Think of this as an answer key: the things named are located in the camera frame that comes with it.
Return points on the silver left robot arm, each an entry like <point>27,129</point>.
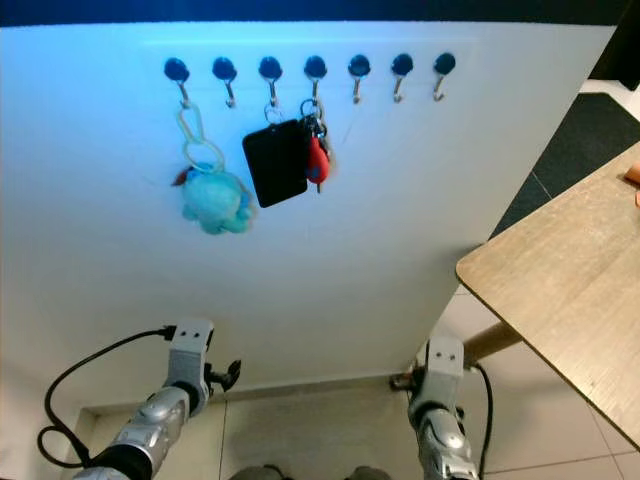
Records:
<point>155,425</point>

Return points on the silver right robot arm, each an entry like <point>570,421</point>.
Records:
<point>445,445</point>

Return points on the keys with red fob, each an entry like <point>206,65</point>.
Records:
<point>318,158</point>

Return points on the wooden table leg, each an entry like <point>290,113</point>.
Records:
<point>495,342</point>

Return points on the grey robot left foot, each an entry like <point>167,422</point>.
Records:
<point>254,473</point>

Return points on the grey robot foot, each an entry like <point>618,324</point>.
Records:
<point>254,473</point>
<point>362,474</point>

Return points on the grey robot right foot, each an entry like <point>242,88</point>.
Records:
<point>362,474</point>

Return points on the white partition panel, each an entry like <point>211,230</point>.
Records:
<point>100,260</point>

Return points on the light wooden table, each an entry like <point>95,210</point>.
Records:
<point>560,275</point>

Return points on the dark grey floor mat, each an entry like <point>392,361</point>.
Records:
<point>580,135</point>

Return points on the small orange object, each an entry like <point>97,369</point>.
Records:
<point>633,178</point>

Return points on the black furniture piece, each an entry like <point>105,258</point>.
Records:
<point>622,55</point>

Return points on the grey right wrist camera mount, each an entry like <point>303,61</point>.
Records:
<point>442,358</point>

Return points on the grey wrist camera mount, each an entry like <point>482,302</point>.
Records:
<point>192,345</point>
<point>442,358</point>

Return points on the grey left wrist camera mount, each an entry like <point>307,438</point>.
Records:
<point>192,345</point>

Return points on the black round metal wall hook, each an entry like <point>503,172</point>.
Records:
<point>177,69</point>
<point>315,66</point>
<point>270,67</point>
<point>445,62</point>
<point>402,64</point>
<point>359,65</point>
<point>224,68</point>

